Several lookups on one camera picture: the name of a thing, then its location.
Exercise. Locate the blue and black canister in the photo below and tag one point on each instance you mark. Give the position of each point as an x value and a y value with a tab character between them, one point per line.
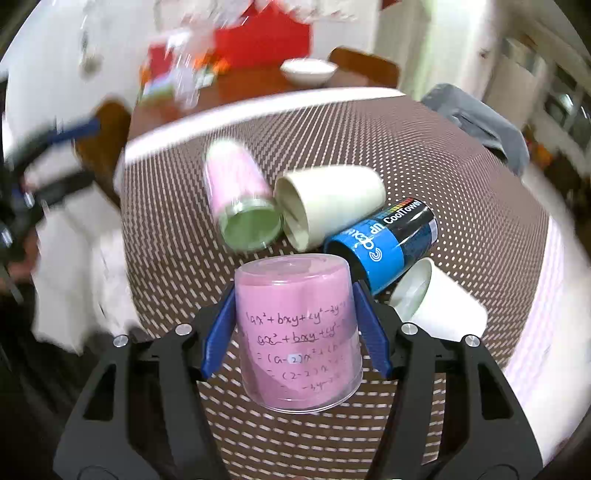
376	249

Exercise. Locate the red box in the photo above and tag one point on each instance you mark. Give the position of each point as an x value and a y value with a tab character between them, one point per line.
261	44

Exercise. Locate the white cup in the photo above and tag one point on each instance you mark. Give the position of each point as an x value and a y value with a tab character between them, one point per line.
445	307

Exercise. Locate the cream cup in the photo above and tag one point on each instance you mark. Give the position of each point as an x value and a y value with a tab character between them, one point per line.
334	194

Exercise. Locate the pink cup with green inside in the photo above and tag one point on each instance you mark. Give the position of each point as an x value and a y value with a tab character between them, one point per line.
235	177

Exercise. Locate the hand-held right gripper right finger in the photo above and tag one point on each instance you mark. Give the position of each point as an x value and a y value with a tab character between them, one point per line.
371	328

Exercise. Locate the pink cup with handwritten print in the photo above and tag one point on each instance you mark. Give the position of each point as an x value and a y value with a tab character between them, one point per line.
295	314

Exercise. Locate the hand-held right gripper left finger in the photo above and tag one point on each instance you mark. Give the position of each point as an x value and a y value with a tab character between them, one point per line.
220	325

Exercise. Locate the wooden chair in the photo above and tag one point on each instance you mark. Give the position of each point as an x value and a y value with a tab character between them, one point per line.
369	67
108	131

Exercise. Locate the brown dotted tablecloth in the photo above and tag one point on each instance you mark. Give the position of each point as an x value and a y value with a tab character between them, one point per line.
184	230

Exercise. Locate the colourful printed box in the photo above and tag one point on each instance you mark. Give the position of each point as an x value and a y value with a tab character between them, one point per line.
164	69

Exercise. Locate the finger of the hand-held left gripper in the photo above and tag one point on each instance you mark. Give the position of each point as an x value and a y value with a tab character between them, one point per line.
76	130
64	187

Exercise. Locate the white bowl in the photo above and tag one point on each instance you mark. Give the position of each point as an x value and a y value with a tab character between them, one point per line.
308	71

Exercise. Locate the grey cloth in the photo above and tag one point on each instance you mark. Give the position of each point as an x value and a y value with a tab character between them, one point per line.
475	122

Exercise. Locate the wooden dining table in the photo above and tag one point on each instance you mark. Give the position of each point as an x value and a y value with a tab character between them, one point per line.
258	90

